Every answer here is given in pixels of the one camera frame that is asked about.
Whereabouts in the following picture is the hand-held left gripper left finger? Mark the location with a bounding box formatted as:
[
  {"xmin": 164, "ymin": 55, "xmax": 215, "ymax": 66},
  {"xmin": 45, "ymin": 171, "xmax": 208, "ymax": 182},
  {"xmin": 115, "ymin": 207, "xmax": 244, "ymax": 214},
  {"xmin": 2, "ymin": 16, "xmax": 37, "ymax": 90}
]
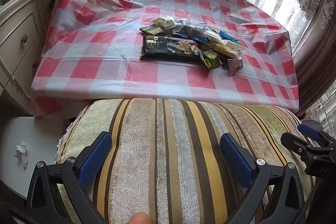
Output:
[{"xmin": 25, "ymin": 131, "xmax": 113, "ymax": 224}]

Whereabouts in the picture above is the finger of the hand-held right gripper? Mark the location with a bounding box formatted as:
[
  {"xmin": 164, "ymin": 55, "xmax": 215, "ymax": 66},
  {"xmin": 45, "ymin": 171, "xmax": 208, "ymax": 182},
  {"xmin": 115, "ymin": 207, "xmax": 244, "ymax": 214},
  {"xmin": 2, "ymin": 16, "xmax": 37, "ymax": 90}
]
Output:
[
  {"xmin": 281, "ymin": 132, "xmax": 316, "ymax": 159},
  {"xmin": 299, "ymin": 120, "xmax": 321, "ymax": 141}
]

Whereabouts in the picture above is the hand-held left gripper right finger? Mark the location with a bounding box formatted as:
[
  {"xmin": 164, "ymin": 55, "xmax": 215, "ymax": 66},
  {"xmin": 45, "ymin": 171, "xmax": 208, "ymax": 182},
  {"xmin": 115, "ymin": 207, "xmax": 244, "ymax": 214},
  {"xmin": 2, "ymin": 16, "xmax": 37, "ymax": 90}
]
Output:
[{"xmin": 220, "ymin": 133, "xmax": 307, "ymax": 224}]

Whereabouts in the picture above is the mauve snack packet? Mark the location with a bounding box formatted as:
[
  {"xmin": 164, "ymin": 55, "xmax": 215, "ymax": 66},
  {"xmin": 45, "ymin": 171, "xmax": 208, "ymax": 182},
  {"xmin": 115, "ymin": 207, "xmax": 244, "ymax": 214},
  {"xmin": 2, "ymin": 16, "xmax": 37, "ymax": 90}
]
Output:
[{"xmin": 227, "ymin": 57, "xmax": 244, "ymax": 78}]

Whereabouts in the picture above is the cream snack packet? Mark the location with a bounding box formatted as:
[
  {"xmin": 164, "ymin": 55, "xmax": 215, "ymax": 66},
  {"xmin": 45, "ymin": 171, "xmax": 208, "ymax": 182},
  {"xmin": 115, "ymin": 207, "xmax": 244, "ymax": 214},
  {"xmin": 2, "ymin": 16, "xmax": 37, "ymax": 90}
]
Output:
[{"xmin": 209, "ymin": 38, "xmax": 246, "ymax": 59}]

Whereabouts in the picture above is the clear blue-edged snack packet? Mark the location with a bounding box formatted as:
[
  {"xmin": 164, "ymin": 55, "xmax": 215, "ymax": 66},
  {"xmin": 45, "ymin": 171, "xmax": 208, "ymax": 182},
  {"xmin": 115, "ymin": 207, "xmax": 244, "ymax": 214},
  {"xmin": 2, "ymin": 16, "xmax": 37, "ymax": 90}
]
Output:
[{"xmin": 219, "ymin": 30, "xmax": 241, "ymax": 45}]

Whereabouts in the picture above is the green white snack packet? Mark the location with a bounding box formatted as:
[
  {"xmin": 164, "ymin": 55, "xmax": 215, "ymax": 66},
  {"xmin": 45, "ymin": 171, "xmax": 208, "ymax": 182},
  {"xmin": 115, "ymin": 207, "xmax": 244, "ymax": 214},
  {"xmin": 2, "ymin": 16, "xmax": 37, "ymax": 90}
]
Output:
[{"xmin": 151, "ymin": 17, "xmax": 182, "ymax": 33}]

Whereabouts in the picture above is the person's left hand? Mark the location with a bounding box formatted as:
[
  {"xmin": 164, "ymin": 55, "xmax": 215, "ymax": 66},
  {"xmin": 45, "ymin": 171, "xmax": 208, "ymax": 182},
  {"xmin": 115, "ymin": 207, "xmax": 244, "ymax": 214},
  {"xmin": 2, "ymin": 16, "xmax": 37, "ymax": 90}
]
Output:
[{"xmin": 130, "ymin": 212, "xmax": 152, "ymax": 224}]

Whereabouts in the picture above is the striped cushion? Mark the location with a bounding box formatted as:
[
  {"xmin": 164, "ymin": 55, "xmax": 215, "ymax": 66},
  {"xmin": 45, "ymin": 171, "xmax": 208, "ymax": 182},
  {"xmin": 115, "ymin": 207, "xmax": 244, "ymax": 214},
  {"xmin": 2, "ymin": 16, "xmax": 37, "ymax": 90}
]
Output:
[{"xmin": 55, "ymin": 98, "xmax": 316, "ymax": 224}]

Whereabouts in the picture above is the crumpled white tissue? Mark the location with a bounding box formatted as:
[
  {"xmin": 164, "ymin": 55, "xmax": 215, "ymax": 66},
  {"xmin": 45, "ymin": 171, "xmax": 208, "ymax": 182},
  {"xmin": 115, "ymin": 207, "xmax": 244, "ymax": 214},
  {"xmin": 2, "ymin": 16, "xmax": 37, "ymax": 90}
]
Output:
[{"xmin": 14, "ymin": 141, "xmax": 30, "ymax": 170}]

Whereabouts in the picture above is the red white checked tablecloth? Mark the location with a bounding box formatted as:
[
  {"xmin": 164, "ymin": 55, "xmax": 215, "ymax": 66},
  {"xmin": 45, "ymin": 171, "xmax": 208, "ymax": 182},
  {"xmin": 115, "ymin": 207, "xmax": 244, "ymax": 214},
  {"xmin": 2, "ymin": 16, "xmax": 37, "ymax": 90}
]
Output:
[{"xmin": 31, "ymin": 0, "xmax": 300, "ymax": 119}]

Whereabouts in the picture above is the small green snack packet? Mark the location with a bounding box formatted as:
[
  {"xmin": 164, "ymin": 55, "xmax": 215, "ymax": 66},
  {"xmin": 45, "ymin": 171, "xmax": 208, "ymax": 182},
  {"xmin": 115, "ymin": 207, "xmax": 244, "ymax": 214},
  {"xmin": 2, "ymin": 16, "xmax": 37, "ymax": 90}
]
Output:
[{"xmin": 200, "ymin": 49, "xmax": 220, "ymax": 70}]

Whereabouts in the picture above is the cream wooden cabinet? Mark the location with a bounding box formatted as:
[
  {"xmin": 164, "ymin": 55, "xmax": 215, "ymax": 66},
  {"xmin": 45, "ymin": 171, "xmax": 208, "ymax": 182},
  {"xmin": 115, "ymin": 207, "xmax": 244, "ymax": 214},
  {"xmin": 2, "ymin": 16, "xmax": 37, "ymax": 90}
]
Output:
[{"xmin": 0, "ymin": 0, "xmax": 55, "ymax": 117}]

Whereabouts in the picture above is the dark cracker packet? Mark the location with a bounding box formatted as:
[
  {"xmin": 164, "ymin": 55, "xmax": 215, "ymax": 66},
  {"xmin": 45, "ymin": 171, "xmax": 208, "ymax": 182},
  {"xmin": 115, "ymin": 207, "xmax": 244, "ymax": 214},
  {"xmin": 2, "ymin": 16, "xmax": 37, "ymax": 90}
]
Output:
[{"xmin": 139, "ymin": 34, "xmax": 204, "ymax": 64}]

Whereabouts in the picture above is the clear blue label packet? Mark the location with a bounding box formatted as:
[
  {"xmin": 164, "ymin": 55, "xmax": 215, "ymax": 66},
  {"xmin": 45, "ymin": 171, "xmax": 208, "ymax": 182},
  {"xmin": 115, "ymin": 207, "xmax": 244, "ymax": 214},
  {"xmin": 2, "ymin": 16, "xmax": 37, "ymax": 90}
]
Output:
[{"xmin": 173, "ymin": 19, "xmax": 208, "ymax": 39}]

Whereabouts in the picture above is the dark green snack packet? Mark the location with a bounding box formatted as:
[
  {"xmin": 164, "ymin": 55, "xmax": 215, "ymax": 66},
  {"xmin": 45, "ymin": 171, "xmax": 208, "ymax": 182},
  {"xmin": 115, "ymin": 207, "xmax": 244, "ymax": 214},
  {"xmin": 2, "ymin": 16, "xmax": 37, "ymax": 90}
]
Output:
[{"xmin": 139, "ymin": 25, "xmax": 164, "ymax": 36}]

